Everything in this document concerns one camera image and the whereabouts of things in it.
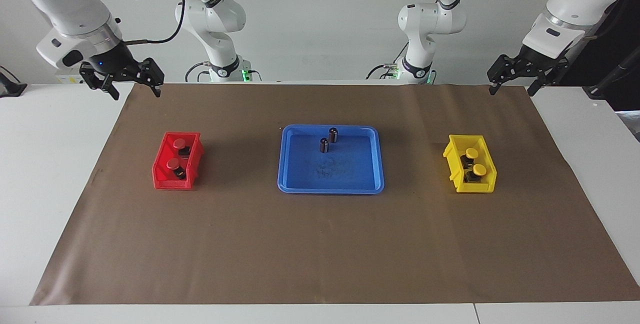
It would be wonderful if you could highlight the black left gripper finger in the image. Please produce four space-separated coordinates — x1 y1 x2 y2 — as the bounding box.
530 61 570 97
487 55 523 96

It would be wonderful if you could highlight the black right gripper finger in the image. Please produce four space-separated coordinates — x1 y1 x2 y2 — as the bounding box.
80 64 121 101
140 58 165 98

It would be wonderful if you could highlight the red push button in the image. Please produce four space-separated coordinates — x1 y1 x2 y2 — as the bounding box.
166 158 189 181
171 137 194 158

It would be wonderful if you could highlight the blue plastic tray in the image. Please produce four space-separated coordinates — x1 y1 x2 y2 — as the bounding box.
277 124 386 195

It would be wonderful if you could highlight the red plastic bin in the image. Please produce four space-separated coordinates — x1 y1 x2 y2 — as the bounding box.
152 131 205 191

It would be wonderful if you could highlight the yellow plastic bin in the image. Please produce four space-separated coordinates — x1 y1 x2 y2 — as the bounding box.
442 134 498 194

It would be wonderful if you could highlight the brown paper mat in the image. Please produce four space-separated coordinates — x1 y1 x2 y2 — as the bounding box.
30 83 640 306

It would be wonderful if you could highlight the black base cable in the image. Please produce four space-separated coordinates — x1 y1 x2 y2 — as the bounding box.
184 61 212 83
366 43 410 81

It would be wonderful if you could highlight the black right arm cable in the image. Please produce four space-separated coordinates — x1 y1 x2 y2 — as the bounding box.
122 0 187 46

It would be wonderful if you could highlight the black clamp mount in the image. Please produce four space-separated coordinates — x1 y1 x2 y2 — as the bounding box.
0 66 28 98

